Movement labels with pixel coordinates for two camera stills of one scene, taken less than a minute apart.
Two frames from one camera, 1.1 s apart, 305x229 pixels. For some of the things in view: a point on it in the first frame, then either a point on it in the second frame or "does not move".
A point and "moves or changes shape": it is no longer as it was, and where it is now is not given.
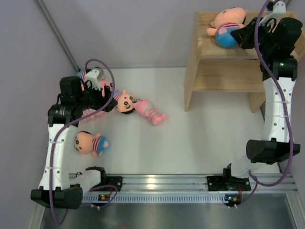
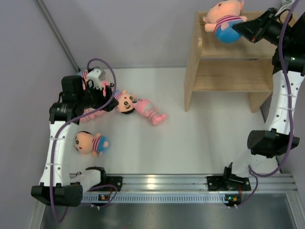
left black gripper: (102, 101) does not move
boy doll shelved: (228, 20) moves or changes shape
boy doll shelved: (126, 101) does not move
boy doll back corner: (81, 74) does not move
